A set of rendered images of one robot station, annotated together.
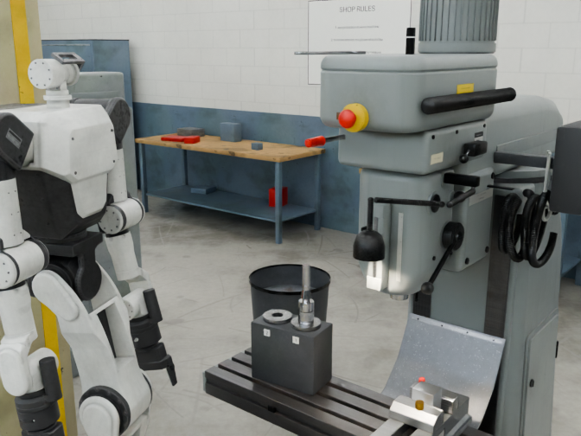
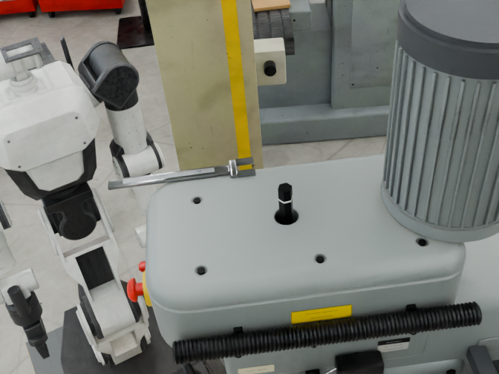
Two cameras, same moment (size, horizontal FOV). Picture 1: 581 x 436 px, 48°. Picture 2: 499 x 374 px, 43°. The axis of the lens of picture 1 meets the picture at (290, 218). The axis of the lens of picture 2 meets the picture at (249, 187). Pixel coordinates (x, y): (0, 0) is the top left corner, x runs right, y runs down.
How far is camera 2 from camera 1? 1.50 m
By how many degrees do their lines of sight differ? 51
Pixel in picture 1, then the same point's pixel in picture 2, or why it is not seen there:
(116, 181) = (124, 137)
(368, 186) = not seen: hidden behind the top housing
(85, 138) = (30, 136)
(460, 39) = (402, 208)
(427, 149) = (229, 363)
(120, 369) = (96, 300)
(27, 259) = not seen: outside the picture
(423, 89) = (183, 326)
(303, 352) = not seen: hidden behind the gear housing
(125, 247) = (139, 191)
